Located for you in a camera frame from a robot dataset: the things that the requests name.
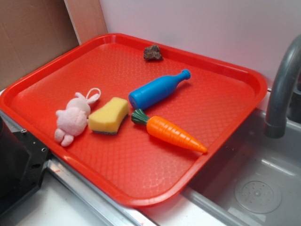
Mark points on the grey plastic sink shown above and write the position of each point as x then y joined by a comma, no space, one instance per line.
252,180

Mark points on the brown cardboard panel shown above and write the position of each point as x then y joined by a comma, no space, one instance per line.
32,33

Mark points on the red plastic tray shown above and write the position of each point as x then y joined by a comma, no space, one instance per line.
132,167

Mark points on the grey faucet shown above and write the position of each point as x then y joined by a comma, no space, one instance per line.
285,98

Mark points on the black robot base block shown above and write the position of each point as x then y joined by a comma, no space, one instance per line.
23,160

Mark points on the pink plush bunny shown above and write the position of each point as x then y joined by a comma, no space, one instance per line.
72,121

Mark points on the yellow sponge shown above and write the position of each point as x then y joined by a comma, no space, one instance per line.
109,118

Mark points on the blue toy bottle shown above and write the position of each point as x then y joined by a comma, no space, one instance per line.
156,90

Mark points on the brown rock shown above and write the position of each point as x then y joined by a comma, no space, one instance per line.
152,52

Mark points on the orange toy carrot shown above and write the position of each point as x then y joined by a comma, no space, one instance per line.
167,131

